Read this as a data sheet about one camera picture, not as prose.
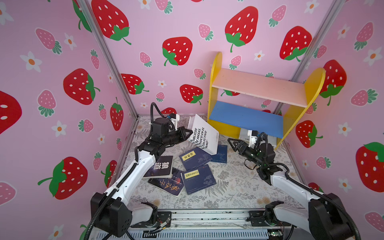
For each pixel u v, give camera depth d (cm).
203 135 81
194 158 95
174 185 84
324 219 41
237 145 70
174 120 69
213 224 73
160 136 57
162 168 88
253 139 73
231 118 104
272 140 99
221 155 97
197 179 87
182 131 65
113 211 39
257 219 73
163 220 73
